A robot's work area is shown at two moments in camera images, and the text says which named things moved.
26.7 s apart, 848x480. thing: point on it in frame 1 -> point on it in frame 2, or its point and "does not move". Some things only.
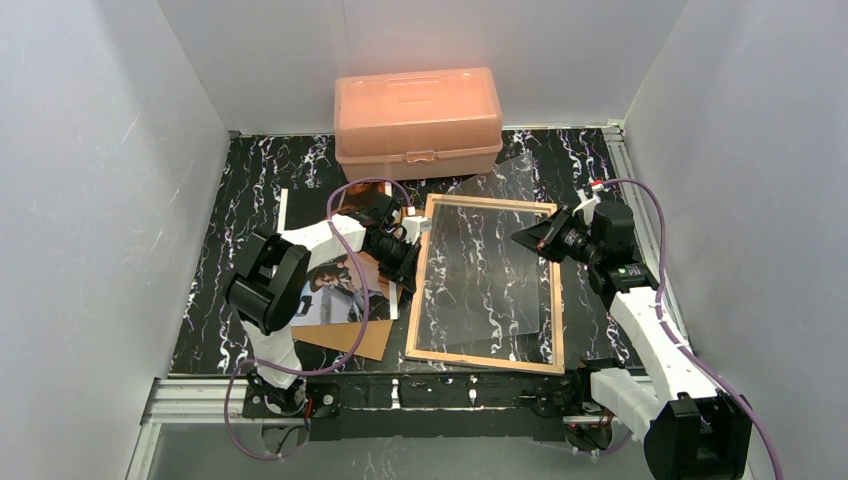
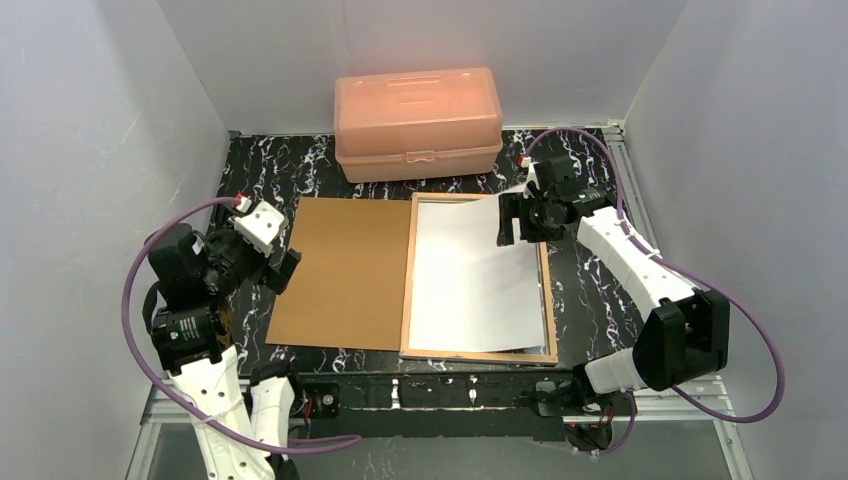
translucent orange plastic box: [414, 123] does not move
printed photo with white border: [333, 294] -> [470, 294]
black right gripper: [555, 234] -> [521, 216]
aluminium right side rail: [620, 149] does not move
